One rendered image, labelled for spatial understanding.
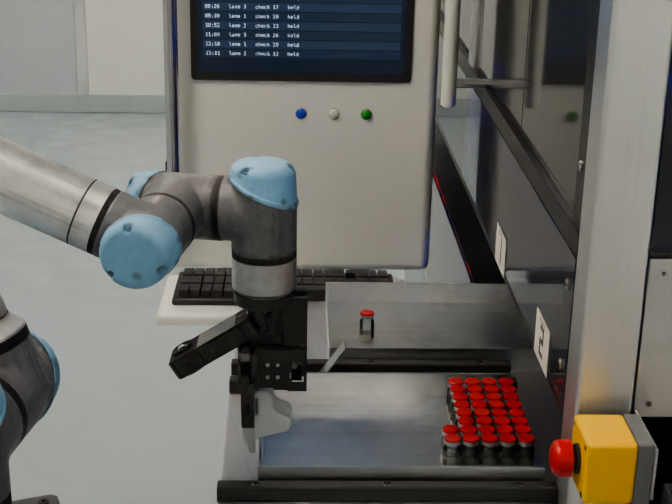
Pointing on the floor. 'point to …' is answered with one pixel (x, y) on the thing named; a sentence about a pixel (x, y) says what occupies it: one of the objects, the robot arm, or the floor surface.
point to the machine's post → (616, 211)
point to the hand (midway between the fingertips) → (246, 442)
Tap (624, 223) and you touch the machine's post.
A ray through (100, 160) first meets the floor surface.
